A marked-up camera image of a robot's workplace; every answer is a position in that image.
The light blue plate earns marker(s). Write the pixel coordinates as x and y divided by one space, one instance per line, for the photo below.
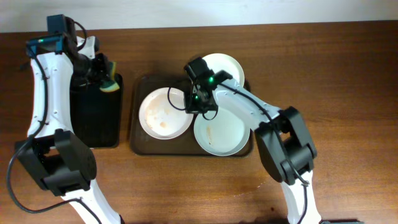
224 135

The green yellow sponge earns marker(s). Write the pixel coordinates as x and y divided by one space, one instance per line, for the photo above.
110 85

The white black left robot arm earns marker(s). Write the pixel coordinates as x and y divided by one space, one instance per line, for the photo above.
56 159

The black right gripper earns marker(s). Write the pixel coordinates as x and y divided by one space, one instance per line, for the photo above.
188 96

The large brown serving tray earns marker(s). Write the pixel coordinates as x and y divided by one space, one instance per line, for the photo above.
145 145

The white plate with sauce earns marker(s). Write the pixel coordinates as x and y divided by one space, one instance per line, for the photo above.
218 61

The small black tray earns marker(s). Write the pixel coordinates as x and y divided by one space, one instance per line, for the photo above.
96 115

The pink plate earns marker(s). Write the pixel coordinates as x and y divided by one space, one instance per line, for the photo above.
159 118

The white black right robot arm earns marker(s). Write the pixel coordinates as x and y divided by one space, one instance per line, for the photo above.
285 145

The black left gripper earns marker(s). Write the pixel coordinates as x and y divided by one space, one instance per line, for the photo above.
104 75

